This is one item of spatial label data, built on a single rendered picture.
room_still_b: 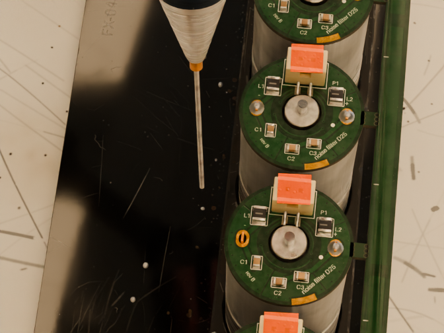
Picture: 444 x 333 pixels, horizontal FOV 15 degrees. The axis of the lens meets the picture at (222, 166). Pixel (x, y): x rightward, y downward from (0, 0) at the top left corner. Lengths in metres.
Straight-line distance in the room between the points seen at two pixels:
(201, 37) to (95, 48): 0.15
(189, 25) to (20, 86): 0.17
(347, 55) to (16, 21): 0.10
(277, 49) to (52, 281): 0.07
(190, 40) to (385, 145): 0.09
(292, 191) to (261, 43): 0.05
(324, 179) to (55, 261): 0.07
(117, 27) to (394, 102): 0.09
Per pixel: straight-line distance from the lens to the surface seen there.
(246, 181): 0.36
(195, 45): 0.25
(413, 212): 0.40
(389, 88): 0.34
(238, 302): 0.34
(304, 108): 0.33
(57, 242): 0.38
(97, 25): 0.40
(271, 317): 0.31
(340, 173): 0.34
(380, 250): 0.33
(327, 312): 0.34
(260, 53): 0.36
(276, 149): 0.33
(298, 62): 0.33
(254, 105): 0.34
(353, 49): 0.36
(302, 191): 0.32
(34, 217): 0.40
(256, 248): 0.33
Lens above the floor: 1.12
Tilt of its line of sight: 67 degrees down
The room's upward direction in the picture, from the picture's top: straight up
